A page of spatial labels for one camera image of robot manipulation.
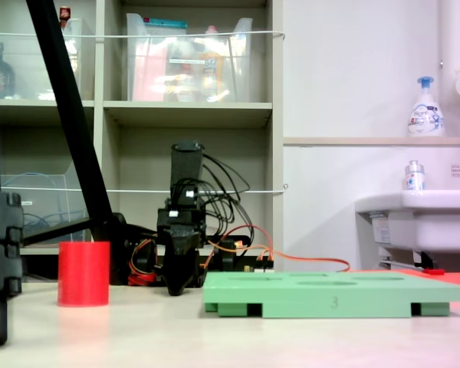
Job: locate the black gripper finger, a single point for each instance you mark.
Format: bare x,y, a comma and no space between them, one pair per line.
188,260
170,260

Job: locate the red cylinder block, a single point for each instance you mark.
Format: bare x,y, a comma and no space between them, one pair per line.
83,274

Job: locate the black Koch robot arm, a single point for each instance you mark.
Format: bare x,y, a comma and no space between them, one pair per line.
186,165

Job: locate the small orange foam block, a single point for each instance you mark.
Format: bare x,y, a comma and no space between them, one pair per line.
458,285

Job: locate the red table clamp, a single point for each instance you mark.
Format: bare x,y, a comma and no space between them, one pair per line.
143,278

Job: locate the circuit board with connectors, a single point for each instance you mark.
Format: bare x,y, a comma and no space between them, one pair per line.
266,262

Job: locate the beige shelf unit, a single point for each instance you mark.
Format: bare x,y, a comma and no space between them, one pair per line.
188,105

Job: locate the green shape sorter board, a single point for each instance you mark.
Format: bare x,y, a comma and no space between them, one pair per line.
329,297

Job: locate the clear bin with supplies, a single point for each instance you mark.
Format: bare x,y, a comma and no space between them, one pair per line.
153,76

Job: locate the pink cap bottle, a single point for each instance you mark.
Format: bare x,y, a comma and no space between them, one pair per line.
211,65

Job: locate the notched black tripod leg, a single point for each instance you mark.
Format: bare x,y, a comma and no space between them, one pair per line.
0,237

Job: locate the teal edged package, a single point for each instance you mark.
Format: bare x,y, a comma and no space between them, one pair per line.
165,25

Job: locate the clear bin with dark bottle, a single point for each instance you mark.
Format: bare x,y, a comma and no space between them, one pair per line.
34,69

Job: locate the dark glass bottle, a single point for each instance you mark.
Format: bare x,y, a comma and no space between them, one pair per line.
3,76

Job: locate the small clear sanitizer bottle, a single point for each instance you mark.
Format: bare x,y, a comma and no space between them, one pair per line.
414,178

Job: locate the white sink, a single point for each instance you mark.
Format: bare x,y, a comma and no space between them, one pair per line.
425,222

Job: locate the small brown bottle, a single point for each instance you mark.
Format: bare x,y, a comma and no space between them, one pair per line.
64,13

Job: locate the white blue soap pump bottle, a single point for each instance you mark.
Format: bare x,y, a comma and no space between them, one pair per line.
425,115

